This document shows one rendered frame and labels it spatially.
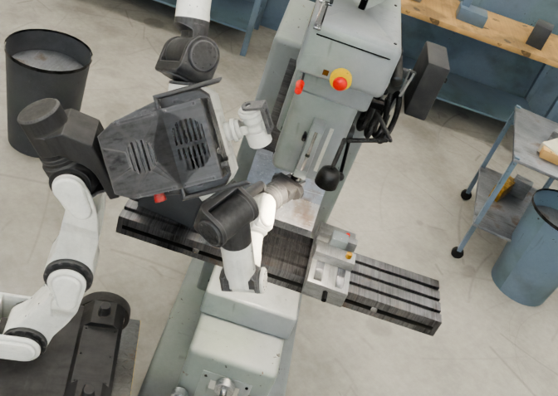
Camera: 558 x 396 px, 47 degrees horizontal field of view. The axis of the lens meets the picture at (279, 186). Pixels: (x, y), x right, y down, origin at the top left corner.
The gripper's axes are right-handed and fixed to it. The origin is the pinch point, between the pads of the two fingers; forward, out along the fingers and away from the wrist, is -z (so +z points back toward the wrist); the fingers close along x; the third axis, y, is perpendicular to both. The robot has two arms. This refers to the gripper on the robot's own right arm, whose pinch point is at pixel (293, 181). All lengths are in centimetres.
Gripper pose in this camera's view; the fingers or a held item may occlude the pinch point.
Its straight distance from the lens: 226.4
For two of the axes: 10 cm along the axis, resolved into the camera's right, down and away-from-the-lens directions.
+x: -8.0, -5.2, 3.0
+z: -5.3, 3.6, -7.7
